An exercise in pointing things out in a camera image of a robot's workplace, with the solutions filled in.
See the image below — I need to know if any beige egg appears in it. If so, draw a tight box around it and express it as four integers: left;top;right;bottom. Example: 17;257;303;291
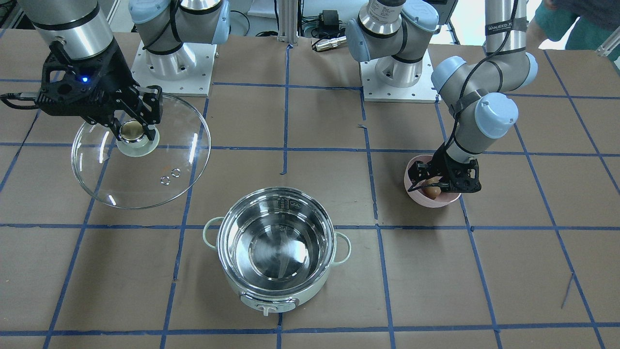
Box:
422;186;442;200

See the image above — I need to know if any glass pot lid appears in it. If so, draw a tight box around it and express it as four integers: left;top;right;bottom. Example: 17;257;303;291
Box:
71;94;211;209

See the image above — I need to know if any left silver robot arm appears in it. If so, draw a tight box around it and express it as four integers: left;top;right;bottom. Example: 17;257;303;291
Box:
345;0;538;193

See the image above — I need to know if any aluminium frame post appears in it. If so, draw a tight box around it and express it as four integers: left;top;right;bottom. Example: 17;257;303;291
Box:
275;0;301;47

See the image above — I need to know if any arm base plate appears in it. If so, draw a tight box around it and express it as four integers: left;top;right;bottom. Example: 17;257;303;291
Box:
131;43;217;97
359;60;440;103

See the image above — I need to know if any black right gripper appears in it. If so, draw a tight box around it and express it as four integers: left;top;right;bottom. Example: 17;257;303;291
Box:
35;38;163;142

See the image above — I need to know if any pale green cooking pot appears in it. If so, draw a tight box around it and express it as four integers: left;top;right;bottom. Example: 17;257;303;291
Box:
202;187;352;316

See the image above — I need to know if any brown paper table mat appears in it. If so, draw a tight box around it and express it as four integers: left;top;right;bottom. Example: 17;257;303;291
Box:
1;37;619;349

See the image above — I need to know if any black power adapter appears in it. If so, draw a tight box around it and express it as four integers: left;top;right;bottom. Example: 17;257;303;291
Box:
318;10;340;32

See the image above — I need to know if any pink bowl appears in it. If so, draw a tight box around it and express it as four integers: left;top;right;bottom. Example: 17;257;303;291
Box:
403;155;462;208

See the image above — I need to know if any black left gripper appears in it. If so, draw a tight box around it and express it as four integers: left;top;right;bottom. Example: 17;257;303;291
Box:
408;145;482;193

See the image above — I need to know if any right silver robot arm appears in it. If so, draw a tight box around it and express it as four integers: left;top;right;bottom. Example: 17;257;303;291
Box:
1;0;230;141

